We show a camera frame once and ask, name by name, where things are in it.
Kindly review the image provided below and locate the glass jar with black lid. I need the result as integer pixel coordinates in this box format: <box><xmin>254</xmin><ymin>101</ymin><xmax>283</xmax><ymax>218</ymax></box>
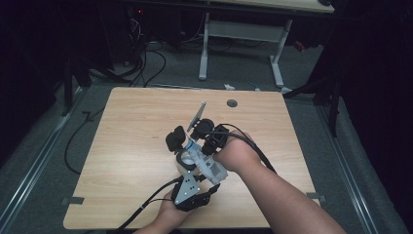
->
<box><xmin>165</xmin><ymin>125</ymin><xmax>200</xmax><ymax>179</ymax></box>

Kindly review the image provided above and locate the right hand-held gripper cable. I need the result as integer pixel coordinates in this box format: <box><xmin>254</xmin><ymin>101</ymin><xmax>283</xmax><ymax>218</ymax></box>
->
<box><xmin>204</xmin><ymin>123</ymin><xmax>278</xmax><ymax>176</ymax></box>

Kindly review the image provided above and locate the hand-held gripper cable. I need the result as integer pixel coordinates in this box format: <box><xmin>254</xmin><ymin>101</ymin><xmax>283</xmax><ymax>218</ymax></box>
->
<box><xmin>114</xmin><ymin>176</ymin><xmax>185</xmax><ymax>233</ymax></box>
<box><xmin>204</xmin><ymin>123</ymin><xmax>278</xmax><ymax>176</ymax></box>

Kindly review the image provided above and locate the person's right hand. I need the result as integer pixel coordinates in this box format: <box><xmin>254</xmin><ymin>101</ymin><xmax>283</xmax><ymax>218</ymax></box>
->
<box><xmin>211</xmin><ymin>129</ymin><xmax>263</xmax><ymax>174</ymax></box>

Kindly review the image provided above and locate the black metal stand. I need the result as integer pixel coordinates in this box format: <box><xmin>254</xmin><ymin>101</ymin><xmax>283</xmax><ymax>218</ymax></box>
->
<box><xmin>282</xmin><ymin>72</ymin><xmax>343</xmax><ymax>138</ymax></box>
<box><xmin>60</xmin><ymin>53</ymin><xmax>94</xmax><ymax>118</ymax></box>

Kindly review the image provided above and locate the bundle of black cables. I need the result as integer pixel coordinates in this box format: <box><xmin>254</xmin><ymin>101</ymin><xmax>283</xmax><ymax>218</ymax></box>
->
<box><xmin>90</xmin><ymin>15</ymin><xmax>168</xmax><ymax>89</ymax></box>

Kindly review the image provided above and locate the black floor cable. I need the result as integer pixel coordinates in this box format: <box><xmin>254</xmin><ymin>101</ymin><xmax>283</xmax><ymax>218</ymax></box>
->
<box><xmin>63</xmin><ymin>106</ymin><xmax>107</xmax><ymax>176</ymax></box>

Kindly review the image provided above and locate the white and blue milk carton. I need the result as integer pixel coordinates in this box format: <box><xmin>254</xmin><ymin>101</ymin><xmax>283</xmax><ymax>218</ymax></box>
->
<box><xmin>186</xmin><ymin>137</ymin><xmax>229</xmax><ymax>186</ymax></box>

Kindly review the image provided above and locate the small red object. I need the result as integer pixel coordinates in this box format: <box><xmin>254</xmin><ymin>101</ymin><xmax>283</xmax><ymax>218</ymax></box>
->
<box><xmin>293</xmin><ymin>40</ymin><xmax>307</xmax><ymax>54</ymax></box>

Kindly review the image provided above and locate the left hand-held gripper cable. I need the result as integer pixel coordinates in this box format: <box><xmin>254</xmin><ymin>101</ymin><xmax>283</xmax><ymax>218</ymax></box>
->
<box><xmin>114</xmin><ymin>176</ymin><xmax>185</xmax><ymax>233</ymax></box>

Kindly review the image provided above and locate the metal floor rail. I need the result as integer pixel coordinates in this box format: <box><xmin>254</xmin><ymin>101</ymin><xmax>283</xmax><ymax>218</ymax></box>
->
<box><xmin>0</xmin><ymin>87</ymin><xmax>88</xmax><ymax>229</ymax></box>
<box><xmin>316</xmin><ymin>102</ymin><xmax>382</xmax><ymax>234</ymax></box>

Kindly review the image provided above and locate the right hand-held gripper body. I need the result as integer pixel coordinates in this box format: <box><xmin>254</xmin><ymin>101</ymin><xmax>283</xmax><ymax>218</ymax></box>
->
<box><xmin>186</xmin><ymin>100</ymin><xmax>231</xmax><ymax>154</ymax></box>

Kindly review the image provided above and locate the person's left hand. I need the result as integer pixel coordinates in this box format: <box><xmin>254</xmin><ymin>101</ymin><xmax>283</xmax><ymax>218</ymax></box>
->
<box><xmin>157</xmin><ymin>190</ymin><xmax>190</xmax><ymax>229</ymax></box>

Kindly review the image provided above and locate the desk with white frame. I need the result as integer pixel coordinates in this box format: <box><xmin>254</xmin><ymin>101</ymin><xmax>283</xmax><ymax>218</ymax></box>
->
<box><xmin>198</xmin><ymin>0</ymin><xmax>336</xmax><ymax>96</ymax></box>

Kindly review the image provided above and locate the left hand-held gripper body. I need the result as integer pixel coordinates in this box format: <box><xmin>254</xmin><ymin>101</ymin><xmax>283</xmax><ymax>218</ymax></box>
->
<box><xmin>170</xmin><ymin>172</ymin><xmax>209</xmax><ymax>213</ymax></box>

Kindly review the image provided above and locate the grey tape strip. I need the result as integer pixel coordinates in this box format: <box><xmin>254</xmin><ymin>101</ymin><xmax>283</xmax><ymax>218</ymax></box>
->
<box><xmin>306</xmin><ymin>191</ymin><xmax>327</xmax><ymax>201</ymax></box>
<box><xmin>60</xmin><ymin>196</ymin><xmax>86</xmax><ymax>206</ymax></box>

